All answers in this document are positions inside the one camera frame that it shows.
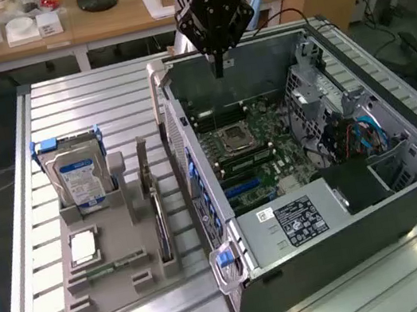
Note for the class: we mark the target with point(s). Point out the blue expansion slot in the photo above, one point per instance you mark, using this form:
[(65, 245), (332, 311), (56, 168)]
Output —
[(242, 188)]

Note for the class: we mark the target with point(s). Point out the white box with round dish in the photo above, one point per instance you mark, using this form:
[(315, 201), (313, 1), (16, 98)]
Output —
[(23, 35)]

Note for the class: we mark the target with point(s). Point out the hard disk with blue bracket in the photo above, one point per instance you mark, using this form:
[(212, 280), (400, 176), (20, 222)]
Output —
[(80, 182)]

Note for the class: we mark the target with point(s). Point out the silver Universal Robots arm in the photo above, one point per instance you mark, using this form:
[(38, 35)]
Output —
[(182, 45)]

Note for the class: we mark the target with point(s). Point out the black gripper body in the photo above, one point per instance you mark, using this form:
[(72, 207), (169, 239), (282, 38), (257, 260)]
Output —
[(217, 1)]

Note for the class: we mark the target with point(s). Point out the silver chipset heatsink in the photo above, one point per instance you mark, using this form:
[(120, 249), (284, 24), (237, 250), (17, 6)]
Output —
[(289, 185)]

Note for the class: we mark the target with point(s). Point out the metal disk bay cage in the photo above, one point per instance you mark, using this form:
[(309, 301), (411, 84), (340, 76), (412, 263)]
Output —
[(363, 106)]

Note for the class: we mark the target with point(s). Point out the silver CPU chip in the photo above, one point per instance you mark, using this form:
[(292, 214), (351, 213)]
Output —
[(84, 248)]

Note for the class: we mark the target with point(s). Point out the red packet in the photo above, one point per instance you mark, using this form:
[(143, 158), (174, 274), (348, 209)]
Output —
[(49, 4)]

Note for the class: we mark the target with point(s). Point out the CPU socket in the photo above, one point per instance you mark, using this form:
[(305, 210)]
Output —
[(236, 139)]

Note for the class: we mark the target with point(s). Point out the grey power supply unit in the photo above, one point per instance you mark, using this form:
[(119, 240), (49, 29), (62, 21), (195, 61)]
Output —
[(268, 242)]

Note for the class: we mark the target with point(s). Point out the green motherboard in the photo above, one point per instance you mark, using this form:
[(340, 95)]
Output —
[(286, 138)]

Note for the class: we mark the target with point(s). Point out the wooden desk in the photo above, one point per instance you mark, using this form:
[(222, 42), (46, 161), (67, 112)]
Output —
[(108, 24)]

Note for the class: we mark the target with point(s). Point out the grey printed parts rack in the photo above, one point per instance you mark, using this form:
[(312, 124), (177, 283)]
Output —
[(126, 283)]

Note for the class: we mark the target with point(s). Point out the white booklet stack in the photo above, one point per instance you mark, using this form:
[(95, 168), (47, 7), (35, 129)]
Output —
[(158, 7)]

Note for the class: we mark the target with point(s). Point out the blue case latch tab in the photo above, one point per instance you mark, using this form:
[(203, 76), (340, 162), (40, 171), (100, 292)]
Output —
[(225, 260)]

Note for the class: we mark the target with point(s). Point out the black Nvidia graphics card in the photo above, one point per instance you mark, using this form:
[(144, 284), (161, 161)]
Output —
[(162, 228)]

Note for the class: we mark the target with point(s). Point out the open dark PC case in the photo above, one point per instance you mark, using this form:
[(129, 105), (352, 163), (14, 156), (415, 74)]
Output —
[(332, 263)]

